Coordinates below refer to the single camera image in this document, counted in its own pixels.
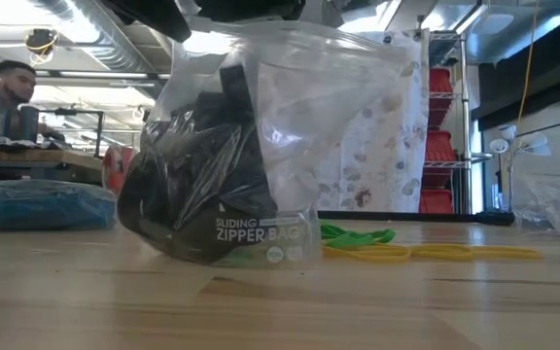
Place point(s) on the workbench with grey frame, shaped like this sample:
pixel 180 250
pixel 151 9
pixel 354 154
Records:
pixel 27 158

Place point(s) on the thin green rubber band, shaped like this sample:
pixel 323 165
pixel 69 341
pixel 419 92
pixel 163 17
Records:
pixel 331 228

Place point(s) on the red tape dispenser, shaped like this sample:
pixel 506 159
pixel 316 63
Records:
pixel 115 170

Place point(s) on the person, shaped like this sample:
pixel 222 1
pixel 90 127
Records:
pixel 12 82

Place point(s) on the grey ceiling pipe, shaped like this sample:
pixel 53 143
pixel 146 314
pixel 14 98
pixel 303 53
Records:
pixel 90 74

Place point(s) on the black cylinder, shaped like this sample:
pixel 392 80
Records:
pixel 29 124
pixel 2 129

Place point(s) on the black aluminium table frame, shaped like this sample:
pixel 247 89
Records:
pixel 406 216

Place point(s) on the clear plastic zip bag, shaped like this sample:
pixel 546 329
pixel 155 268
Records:
pixel 42 204
pixel 299 97
pixel 552 194

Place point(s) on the dark navy rubber band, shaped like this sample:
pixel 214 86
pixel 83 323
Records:
pixel 197 243

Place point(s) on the white flower-shaped lamp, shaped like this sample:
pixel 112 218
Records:
pixel 533 143

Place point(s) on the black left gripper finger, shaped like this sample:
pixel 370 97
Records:
pixel 153 17

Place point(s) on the thin yellow rubber band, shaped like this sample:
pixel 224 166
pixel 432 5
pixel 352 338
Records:
pixel 479 253
pixel 367 254

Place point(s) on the silver ceiling duct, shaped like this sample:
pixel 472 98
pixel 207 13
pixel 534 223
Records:
pixel 503 29

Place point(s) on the red plastic bin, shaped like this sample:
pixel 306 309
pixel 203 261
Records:
pixel 438 155
pixel 435 201
pixel 439 92

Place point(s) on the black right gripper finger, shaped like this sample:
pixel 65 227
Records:
pixel 251 10

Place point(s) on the wide green rubber band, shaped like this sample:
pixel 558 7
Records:
pixel 358 239

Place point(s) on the black metal stand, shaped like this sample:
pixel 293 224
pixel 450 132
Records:
pixel 99 131

